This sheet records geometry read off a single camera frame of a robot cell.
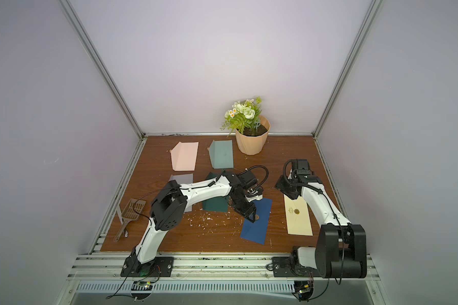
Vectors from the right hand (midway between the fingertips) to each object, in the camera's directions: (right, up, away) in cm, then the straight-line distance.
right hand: (282, 179), depth 87 cm
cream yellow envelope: (+7, -18, -1) cm, 19 cm away
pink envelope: (-52, +10, +23) cm, 58 cm away
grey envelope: (-51, -2, +15) cm, 53 cm away
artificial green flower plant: (-18, +30, +2) cm, 35 cm away
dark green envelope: (-29, -9, -11) cm, 33 cm away
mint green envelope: (-30, +11, +23) cm, 40 cm away
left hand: (-14, -17, -6) cm, 22 cm away
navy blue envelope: (-12, -22, -6) cm, 25 cm away
